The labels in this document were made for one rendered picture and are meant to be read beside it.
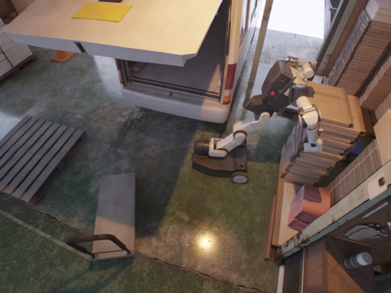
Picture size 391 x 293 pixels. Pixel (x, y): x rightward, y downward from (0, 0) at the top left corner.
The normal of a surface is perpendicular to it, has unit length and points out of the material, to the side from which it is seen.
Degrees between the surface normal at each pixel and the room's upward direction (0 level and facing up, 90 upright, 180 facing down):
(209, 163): 0
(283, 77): 89
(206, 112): 86
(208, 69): 0
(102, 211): 0
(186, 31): 11
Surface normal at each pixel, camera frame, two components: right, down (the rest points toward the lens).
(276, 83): -0.13, 0.77
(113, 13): -0.06, -0.47
